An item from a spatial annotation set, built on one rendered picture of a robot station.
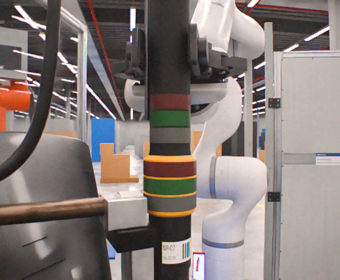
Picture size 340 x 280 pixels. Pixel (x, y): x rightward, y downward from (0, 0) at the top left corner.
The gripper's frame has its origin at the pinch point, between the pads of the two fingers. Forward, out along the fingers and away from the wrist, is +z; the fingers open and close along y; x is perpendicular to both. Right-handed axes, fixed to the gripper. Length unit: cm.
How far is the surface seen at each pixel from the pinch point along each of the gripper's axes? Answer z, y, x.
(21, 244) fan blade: 2.5, 11.9, -15.8
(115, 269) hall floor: -273, 105, -147
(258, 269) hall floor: -295, -46, -147
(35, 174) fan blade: -2.8, 14.1, -10.7
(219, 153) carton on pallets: -817, -3, -45
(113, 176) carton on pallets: -853, 324, -122
